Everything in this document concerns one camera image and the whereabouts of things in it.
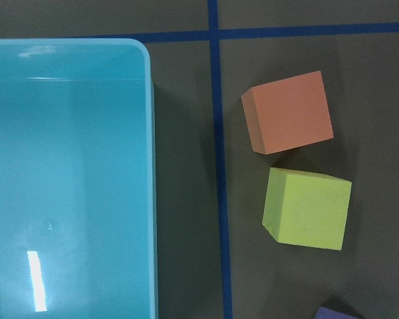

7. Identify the orange foam block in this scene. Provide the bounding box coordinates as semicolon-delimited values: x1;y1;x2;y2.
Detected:
241;70;334;155

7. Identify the yellow-green foam block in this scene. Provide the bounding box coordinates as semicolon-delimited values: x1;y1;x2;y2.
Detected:
262;167;352;251

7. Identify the purple foam block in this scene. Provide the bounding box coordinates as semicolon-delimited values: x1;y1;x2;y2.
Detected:
314;306;358;319

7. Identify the turquoise plastic bin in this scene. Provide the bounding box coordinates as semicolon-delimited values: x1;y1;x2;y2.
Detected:
0;39;158;318

